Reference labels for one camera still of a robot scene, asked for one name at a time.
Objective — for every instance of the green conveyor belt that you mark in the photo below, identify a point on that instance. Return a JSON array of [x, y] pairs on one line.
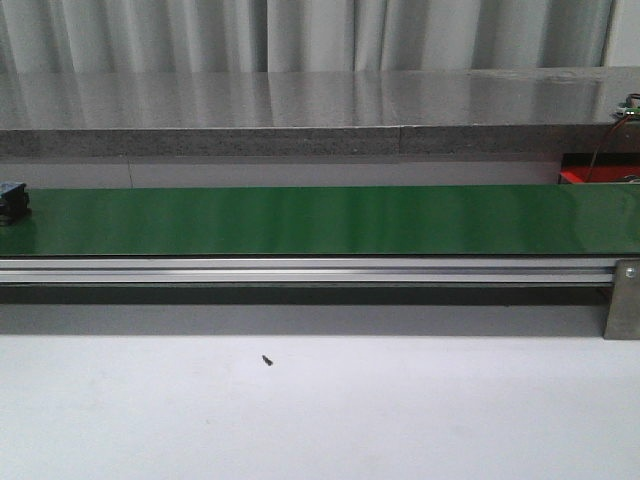
[[529, 220]]

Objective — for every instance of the grey stone counter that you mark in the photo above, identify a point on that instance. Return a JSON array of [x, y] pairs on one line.
[[547, 110]]

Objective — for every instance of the green circuit board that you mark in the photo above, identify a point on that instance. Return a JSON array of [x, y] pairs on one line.
[[628, 108]]

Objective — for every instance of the yellow mushroom push button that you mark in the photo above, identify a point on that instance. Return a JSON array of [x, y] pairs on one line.
[[14, 202]]

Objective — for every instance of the aluminium conveyor rail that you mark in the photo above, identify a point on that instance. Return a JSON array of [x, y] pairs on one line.
[[543, 270]]

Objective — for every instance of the grey curtain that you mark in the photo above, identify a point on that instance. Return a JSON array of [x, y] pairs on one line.
[[300, 36]]

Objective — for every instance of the red bin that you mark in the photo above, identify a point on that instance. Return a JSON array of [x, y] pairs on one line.
[[608, 168]]

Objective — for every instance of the steel conveyor bracket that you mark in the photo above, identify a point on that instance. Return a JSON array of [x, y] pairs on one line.
[[623, 318]]

